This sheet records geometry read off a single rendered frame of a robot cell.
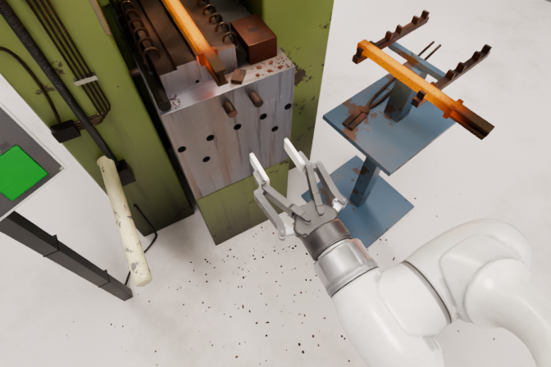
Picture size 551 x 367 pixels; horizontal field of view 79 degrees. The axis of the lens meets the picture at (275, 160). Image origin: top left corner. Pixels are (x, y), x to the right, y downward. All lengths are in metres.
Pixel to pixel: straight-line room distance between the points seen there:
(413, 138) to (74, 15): 0.99
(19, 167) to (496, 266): 0.78
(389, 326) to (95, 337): 1.37
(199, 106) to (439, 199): 1.38
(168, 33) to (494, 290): 0.87
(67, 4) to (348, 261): 0.77
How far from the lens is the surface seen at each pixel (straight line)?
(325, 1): 1.18
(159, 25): 1.01
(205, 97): 0.89
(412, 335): 0.52
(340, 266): 0.53
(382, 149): 1.12
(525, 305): 0.51
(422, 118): 1.25
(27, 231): 1.05
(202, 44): 0.89
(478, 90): 2.55
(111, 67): 1.01
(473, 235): 0.57
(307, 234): 0.57
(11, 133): 0.77
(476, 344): 1.74
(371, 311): 0.51
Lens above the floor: 1.53
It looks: 56 degrees down
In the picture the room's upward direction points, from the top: straight up
